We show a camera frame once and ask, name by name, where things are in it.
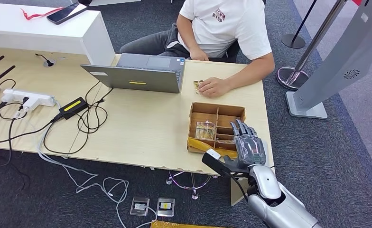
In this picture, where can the person's right hand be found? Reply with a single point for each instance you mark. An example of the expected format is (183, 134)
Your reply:
(198, 55)

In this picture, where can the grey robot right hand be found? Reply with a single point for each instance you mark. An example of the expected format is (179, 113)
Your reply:
(250, 151)

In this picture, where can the person's left hand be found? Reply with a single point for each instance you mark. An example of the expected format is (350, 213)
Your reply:
(214, 87)

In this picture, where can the tan patterned ID card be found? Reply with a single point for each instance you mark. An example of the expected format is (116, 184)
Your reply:
(197, 84)

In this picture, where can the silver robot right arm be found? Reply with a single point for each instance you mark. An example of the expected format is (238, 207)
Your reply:
(277, 207)

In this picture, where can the person's left forearm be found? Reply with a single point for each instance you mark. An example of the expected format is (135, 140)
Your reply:
(252, 70)

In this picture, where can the person's right forearm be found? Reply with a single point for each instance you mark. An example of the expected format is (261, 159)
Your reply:
(186, 34)

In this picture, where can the person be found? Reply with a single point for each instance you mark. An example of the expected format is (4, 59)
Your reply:
(223, 28)

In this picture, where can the plastic-wrapped room key cards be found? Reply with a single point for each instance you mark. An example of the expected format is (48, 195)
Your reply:
(204, 130)

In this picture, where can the small plastic-wrapped item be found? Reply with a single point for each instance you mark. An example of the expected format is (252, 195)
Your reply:
(225, 141)

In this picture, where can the divided cardboard box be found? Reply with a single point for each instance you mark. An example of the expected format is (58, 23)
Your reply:
(228, 113)

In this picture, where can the wooden desk leg panel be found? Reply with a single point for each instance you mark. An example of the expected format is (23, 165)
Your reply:
(238, 192)

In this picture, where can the yellow tape strip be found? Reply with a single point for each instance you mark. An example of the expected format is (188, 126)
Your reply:
(205, 148)

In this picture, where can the grey laptop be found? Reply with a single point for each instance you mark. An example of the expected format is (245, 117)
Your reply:
(139, 78)

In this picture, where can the chrome stool base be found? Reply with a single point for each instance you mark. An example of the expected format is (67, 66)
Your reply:
(194, 195)

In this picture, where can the yellow packaging piece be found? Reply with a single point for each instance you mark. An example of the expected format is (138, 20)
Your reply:
(179, 225)

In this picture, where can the grey kiosk stand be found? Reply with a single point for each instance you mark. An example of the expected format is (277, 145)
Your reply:
(337, 69)

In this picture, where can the black power brick yellow label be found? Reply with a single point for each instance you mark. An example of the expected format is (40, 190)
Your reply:
(72, 107)

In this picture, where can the black smartphone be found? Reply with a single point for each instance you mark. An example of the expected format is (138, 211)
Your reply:
(65, 13)

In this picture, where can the white raised counter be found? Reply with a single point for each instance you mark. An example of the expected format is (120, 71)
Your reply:
(47, 34)

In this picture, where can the red ribbon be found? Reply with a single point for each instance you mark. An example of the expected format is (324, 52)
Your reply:
(33, 15)

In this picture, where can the white plug adapter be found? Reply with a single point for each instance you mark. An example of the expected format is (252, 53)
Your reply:
(30, 103)

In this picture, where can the white power strip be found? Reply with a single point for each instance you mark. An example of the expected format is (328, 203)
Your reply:
(13, 95)

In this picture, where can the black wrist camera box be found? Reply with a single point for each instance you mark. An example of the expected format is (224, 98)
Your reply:
(216, 163)

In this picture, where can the chrome stanchion post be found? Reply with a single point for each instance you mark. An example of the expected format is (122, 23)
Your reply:
(292, 78)

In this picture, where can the black stanchion post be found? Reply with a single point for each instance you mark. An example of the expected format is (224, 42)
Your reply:
(293, 41)

